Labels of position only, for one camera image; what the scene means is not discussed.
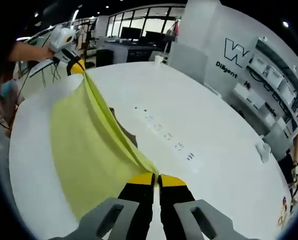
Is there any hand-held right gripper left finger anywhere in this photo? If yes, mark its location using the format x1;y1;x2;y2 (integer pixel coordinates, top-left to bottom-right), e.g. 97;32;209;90
48;172;156;240

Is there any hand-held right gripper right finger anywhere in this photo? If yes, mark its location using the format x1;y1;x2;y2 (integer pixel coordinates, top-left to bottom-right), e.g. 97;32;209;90
158;173;259;240

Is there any yellow grey blue garment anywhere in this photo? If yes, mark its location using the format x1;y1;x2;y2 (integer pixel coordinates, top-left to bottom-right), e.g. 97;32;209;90
50;67;159;222

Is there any light grey side desk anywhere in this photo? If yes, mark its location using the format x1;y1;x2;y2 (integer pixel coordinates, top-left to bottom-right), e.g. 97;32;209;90
98;37;170;63

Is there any black computer monitor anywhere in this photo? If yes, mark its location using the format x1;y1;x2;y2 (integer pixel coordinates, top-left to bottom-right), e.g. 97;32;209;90
145;30;166;45
120;26;142;42

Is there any pink and blue cloth pile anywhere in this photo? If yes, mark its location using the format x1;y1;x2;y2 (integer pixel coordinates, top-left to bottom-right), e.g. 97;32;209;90
0;79;19;132

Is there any black framed glass partition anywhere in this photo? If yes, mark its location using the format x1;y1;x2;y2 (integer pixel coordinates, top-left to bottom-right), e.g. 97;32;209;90
105;6;187;41

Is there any small white object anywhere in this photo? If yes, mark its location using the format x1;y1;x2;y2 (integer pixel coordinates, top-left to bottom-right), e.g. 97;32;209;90
255;141;272;164

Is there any row of white storage boxes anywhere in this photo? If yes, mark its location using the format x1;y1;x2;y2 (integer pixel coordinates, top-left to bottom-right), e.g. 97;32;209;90
235;53;298;131

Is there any grey metal shelf rack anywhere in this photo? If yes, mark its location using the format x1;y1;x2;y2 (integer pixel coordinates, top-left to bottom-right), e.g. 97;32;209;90
232;36;298;142

